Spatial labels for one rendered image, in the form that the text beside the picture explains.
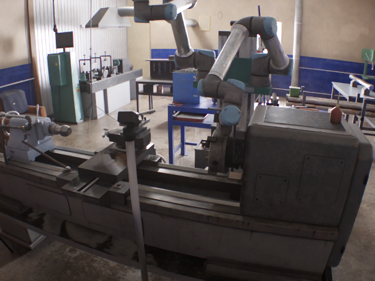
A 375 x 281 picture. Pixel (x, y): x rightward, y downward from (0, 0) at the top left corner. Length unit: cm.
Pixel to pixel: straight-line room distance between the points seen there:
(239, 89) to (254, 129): 20
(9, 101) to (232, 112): 464
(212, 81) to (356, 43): 762
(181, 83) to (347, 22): 611
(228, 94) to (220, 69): 18
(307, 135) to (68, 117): 546
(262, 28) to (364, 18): 729
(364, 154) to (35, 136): 216
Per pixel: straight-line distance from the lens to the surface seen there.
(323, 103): 479
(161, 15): 157
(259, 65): 231
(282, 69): 222
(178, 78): 370
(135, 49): 963
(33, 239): 286
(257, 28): 176
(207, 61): 243
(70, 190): 181
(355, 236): 308
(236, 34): 171
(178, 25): 224
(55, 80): 605
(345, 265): 271
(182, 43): 235
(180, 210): 161
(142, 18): 161
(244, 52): 257
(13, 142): 254
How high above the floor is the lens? 175
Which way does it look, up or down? 21 degrees down
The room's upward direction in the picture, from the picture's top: straight up
